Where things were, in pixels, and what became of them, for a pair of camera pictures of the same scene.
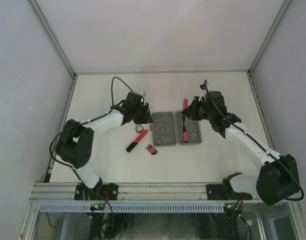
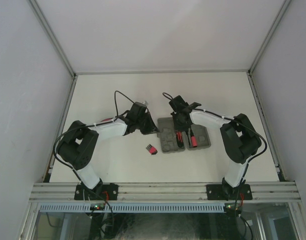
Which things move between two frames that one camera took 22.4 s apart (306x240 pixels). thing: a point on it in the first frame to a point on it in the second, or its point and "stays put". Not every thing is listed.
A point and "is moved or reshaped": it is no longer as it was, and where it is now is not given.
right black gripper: x=191 y=112 to x=176 y=127
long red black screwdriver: x=185 y=103 is moved or reshaped
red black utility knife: x=131 y=147 to x=179 y=139
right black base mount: x=222 y=192 stays put
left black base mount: x=107 y=192 stays put
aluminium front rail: x=49 y=192 stays put
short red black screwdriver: x=185 y=134 to x=194 y=140
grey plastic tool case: x=167 y=129 is moved or reshaped
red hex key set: x=151 y=149 stays put
